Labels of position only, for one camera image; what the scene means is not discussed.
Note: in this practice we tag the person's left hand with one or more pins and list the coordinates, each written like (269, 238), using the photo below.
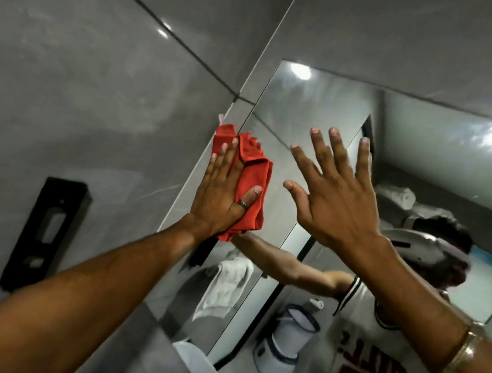
(216, 198)

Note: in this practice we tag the person's right hand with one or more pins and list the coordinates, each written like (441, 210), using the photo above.
(339, 207)

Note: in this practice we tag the red cloth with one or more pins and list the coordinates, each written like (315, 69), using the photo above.
(255, 171)

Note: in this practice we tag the frameless wall mirror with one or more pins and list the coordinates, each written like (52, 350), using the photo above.
(322, 108)

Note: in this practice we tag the person's right forearm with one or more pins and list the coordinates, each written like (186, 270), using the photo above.
(417, 306)

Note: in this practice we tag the person's left forearm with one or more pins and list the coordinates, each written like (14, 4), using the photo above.
(73, 296)

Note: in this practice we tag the black wall dispenser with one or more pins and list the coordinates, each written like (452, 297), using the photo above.
(24, 252)

